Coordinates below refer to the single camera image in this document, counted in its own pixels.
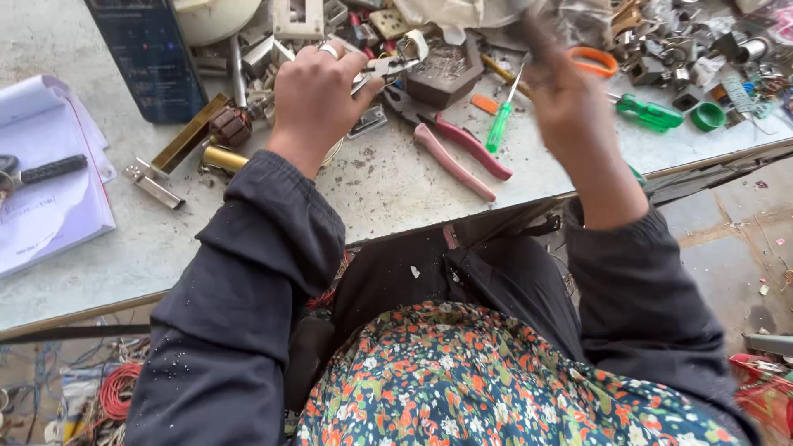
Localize person's right hand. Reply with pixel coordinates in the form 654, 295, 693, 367
519, 17, 622, 176

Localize white paper notebook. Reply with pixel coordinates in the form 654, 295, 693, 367
0, 74, 118, 280

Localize small orange plastic piece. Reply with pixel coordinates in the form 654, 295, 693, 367
470, 93, 501, 116

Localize flat brass bar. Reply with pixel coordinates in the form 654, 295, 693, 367
150, 93, 232, 175

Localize slim green screwdriver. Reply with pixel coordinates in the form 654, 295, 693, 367
484, 62, 526, 155

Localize red patterned bag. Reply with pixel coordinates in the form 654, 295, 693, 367
729, 352, 793, 446

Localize beige perforated plate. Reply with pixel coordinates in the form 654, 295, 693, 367
369, 8, 411, 42

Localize grey pipe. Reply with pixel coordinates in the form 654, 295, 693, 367
743, 333, 793, 358

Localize floral patterned garment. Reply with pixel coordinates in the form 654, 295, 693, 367
296, 301, 738, 446

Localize yellow handled screwdriver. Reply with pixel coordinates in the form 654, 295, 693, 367
480, 52, 534, 100

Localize white round bowl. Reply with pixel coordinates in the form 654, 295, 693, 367
173, 0, 265, 48

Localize dark blue carton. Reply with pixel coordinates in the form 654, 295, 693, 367
83, 0, 209, 125

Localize heap of coloured wires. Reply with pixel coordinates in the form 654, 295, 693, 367
0, 337, 151, 446

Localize small metal hinge plate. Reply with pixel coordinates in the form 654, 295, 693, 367
346, 103, 389, 140

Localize heap of metal scrap parts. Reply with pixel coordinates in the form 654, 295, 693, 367
610, 0, 793, 134

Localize crumpled plastic bag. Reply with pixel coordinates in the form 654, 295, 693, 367
393, 0, 615, 49

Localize brown hexagonal tray of screws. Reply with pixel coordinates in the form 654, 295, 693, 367
405, 34, 486, 112

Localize brass cylinder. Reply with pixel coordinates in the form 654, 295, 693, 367
201, 145, 250, 175

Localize person's left hand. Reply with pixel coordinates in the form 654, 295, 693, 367
266, 40, 385, 181

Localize silver metal bracket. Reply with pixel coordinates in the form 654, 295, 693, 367
121, 157, 187, 211

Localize small silver pliers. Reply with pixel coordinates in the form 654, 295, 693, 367
351, 55, 422, 95

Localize green plastic cap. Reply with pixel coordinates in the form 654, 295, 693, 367
689, 101, 727, 133

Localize orange handled scissors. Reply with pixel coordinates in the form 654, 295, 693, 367
566, 46, 620, 80

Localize black handled tool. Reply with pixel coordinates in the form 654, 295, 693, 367
0, 154, 89, 206

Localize white tape roll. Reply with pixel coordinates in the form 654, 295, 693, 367
399, 29, 430, 62

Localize pink handled pliers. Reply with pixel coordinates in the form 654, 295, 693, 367
381, 83, 514, 204

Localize white switch plate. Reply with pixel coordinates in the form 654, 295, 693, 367
272, 0, 327, 42

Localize heap of small electrical parts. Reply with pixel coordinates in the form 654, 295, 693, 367
191, 0, 434, 121

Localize copper motor armature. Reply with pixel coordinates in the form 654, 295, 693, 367
207, 93, 277, 150

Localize grey metal tube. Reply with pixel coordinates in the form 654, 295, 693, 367
228, 33, 249, 110

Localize thick green screwdriver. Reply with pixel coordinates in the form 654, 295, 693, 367
605, 91, 686, 133

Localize white plastic ring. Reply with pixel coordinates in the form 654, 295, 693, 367
319, 136, 345, 168

